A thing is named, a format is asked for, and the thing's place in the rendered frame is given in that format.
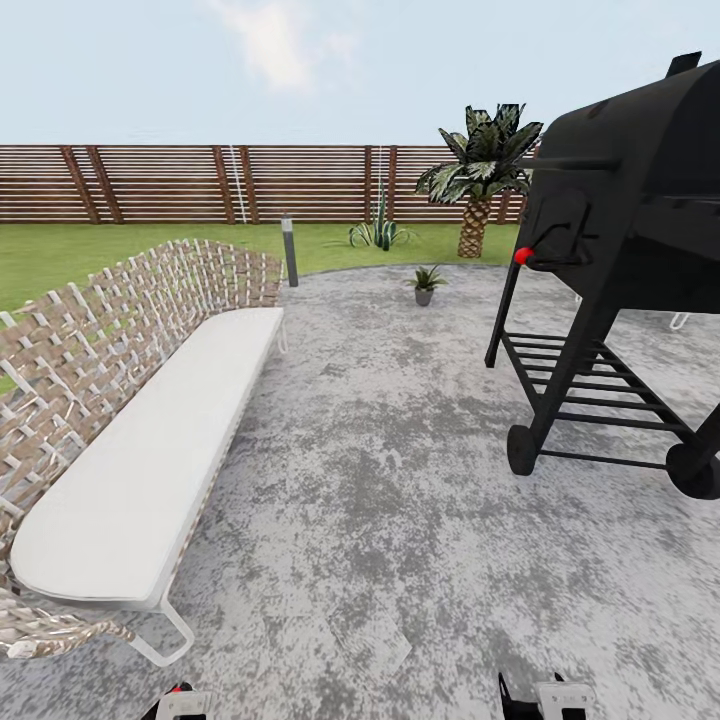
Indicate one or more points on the garden chair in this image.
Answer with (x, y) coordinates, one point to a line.
(109, 529)

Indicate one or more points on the pot plant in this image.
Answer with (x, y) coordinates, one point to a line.
(425, 285)

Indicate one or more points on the charcoal grill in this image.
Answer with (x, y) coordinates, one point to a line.
(624, 207)

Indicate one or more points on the bush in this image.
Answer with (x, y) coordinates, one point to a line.
(486, 164)
(382, 234)

